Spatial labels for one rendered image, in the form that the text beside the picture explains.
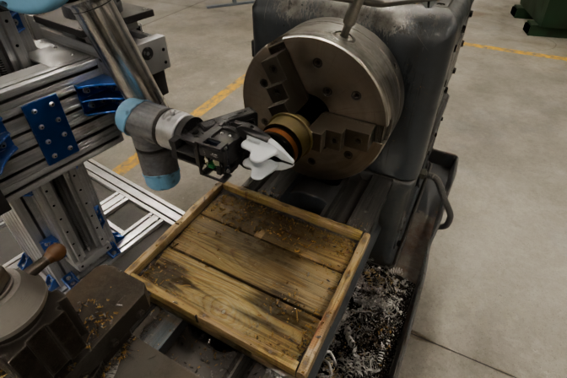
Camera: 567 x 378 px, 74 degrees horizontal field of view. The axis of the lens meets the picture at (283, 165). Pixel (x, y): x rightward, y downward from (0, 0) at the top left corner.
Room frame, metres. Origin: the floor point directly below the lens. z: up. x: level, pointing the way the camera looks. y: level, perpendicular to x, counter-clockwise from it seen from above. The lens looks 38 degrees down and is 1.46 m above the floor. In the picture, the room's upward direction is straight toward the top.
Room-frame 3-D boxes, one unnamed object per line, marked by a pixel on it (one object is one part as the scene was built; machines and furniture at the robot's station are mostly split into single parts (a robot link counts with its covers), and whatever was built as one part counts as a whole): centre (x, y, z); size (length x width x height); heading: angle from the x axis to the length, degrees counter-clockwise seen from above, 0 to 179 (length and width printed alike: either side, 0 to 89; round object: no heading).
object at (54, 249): (0.26, 0.25, 1.14); 0.04 x 0.02 x 0.02; 152
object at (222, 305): (0.45, 0.06, 0.89); 0.36 x 0.30 x 0.04; 62
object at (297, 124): (0.57, 0.00, 1.08); 0.09 x 0.09 x 0.09; 62
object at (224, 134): (0.55, 0.13, 1.08); 0.12 x 0.09 x 0.08; 62
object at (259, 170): (0.50, 0.03, 1.07); 0.09 x 0.06 x 0.03; 62
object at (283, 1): (1.06, -0.25, 1.06); 0.59 x 0.48 x 0.39; 152
